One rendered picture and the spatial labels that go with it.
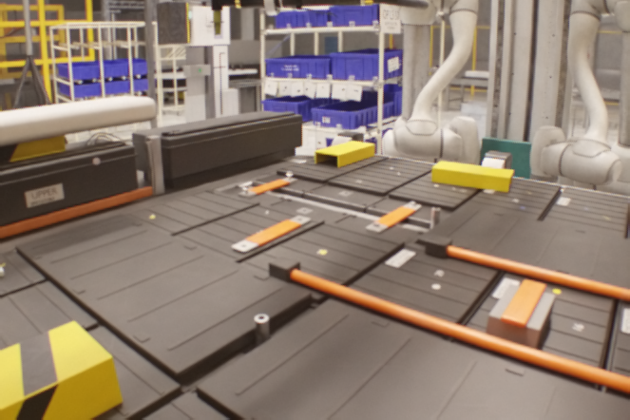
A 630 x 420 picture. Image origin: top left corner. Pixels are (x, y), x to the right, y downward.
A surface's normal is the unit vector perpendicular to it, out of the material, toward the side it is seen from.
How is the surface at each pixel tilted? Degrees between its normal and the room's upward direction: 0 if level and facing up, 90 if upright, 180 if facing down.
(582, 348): 0
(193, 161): 90
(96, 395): 90
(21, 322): 0
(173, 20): 90
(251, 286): 0
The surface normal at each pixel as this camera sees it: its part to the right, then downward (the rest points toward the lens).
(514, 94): -0.57, 0.23
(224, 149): 0.79, 0.17
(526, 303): 0.00, -0.96
